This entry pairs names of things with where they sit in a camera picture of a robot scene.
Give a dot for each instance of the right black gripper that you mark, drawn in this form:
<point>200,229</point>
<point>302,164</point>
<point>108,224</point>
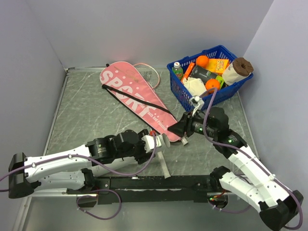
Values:
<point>185,124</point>

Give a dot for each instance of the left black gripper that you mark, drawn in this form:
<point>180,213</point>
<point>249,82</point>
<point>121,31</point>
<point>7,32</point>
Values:
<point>143,156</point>

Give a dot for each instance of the white shuttlecock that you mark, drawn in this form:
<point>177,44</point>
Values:
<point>184,141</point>

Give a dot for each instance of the white shuttlecock tube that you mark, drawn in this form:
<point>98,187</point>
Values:
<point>119,163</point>

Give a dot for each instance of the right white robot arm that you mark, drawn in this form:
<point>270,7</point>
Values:
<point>275,203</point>

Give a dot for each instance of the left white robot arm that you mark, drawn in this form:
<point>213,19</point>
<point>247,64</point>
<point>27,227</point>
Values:
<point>72,169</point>

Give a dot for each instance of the pink badminton racket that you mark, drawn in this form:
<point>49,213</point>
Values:
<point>153,79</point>

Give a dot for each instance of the white cloth bag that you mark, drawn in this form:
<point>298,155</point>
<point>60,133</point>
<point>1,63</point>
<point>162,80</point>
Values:
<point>194,86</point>

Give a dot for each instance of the orange fruit front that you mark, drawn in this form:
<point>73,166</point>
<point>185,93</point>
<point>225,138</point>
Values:
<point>211,85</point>

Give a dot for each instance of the orange fruit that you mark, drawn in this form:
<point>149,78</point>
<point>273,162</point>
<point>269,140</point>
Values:
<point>202,61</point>
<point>211,85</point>

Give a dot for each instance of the green drink bottle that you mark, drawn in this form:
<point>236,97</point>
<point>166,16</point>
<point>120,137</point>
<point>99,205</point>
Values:
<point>177,70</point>

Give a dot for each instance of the black packet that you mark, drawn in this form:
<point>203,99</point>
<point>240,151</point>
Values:
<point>203,74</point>

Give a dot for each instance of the orange slim box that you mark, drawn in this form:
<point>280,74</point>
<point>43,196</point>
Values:
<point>188,71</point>

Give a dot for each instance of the lime green packet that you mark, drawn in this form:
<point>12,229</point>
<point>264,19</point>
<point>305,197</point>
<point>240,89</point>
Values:
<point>221,82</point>

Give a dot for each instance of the pink racket cover bag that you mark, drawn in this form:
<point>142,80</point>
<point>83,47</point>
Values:
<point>124,82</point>

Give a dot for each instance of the orange fruit back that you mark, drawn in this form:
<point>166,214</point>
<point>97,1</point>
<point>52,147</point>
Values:
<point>202,61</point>

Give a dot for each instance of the yellow orange snack box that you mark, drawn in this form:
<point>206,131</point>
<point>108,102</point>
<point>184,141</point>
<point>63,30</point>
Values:
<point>217,66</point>

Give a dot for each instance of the brown paper roll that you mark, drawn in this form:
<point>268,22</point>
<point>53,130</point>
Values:
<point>238,70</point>

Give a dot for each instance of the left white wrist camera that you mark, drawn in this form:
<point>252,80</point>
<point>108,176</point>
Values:
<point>152,143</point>

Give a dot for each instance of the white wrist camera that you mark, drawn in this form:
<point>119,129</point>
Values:
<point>152,143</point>
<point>197,102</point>

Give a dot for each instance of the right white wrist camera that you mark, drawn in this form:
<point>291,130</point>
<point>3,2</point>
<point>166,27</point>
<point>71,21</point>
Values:
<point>197,102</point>

